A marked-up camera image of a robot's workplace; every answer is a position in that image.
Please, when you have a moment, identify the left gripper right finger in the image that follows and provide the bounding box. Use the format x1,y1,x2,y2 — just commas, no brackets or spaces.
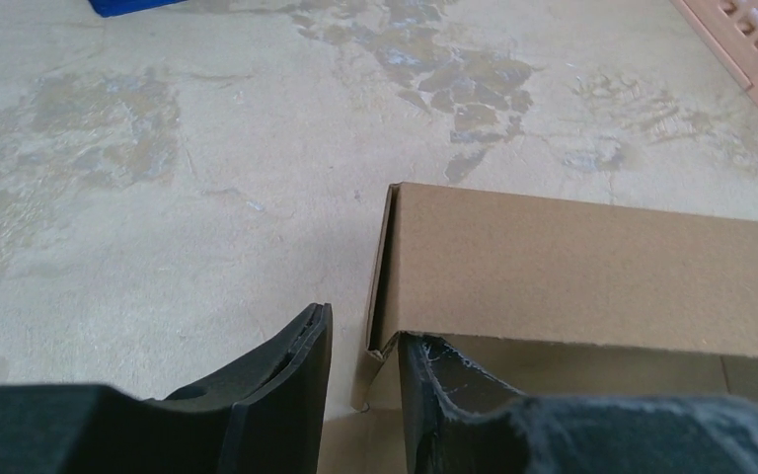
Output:
398,335,758,473

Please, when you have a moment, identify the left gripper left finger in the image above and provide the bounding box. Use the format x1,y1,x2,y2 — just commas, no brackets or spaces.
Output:
0,303,333,473

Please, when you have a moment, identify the brown cardboard box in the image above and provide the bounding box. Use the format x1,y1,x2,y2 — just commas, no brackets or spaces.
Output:
319,183,758,473

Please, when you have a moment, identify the blue black stapler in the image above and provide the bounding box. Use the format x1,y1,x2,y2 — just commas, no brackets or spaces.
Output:
89,0,184,18

